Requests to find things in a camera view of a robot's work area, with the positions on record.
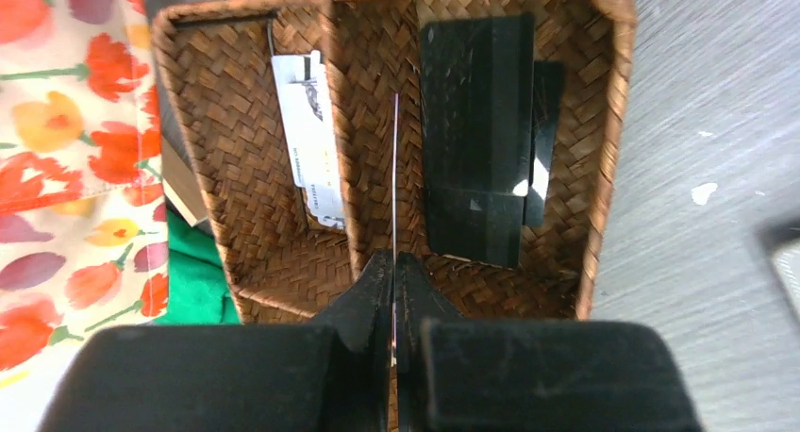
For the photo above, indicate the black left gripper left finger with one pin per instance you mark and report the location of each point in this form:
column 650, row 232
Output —
column 329, row 373

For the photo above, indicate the green cloth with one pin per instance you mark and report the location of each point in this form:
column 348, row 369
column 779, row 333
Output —
column 198, row 292

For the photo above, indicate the dark card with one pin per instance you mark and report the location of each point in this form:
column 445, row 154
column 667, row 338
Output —
column 394, row 234

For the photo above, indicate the brown wicker basket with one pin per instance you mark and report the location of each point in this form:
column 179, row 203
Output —
column 282, row 266

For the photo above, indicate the floral orange fabric bag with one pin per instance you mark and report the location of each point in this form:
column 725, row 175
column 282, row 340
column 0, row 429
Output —
column 83, row 212

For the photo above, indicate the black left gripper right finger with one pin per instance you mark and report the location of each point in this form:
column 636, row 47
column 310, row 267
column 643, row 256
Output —
column 460, row 374

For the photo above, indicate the black cards in basket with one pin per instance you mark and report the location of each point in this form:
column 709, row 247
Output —
column 482, row 102

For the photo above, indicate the silver VIP card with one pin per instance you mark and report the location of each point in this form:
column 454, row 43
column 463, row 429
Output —
column 306, row 111

